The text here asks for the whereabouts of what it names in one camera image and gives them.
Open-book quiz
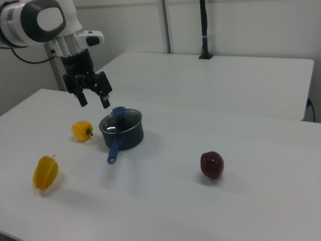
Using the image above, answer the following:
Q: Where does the dark pot with blue handle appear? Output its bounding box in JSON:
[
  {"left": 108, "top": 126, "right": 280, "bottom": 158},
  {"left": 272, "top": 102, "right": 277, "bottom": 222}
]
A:
[{"left": 99, "top": 108, "right": 144, "bottom": 165}]

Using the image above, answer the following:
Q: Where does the black power cable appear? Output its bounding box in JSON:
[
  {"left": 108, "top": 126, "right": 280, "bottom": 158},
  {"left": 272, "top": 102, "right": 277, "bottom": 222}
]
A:
[{"left": 306, "top": 98, "right": 316, "bottom": 122}]

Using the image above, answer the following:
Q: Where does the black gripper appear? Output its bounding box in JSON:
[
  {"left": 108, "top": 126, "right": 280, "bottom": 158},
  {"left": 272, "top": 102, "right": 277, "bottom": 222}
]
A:
[{"left": 60, "top": 49, "right": 113, "bottom": 109}]

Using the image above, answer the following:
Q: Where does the grey metal stand post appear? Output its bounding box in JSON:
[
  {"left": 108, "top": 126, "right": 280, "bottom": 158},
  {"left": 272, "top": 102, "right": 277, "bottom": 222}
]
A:
[{"left": 44, "top": 42, "right": 64, "bottom": 91}]

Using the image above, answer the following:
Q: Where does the glass lid with blue knob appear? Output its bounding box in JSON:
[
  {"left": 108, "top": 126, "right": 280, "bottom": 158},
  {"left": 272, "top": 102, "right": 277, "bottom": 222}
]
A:
[{"left": 99, "top": 106, "right": 142, "bottom": 134}]

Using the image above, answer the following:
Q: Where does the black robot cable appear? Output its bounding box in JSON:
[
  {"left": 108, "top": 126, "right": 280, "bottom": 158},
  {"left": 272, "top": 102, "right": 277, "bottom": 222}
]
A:
[{"left": 9, "top": 47, "right": 55, "bottom": 64}]

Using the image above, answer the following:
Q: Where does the black pole with white band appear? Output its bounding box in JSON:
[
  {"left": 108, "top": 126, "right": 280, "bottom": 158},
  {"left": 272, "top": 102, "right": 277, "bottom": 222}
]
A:
[{"left": 199, "top": 0, "right": 214, "bottom": 60}]

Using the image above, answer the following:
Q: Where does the yellow bell pepper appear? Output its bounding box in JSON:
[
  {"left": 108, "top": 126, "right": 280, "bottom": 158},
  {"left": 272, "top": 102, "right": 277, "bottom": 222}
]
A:
[
  {"left": 71, "top": 120, "right": 94, "bottom": 143},
  {"left": 33, "top": 155, "right": 60, "bottom": 190}
]

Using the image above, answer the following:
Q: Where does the dark red apple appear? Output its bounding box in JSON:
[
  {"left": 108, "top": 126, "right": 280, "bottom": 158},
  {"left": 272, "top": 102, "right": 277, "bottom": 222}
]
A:
[{"left": 200, "top": 151, "right": 225, "bottom": 179}]

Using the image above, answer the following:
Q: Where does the aluminium partition post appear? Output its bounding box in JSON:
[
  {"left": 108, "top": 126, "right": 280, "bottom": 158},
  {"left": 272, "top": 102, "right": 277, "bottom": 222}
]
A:
[{"left": 158, "top": 0, "right": 174, "bottom": 54}]

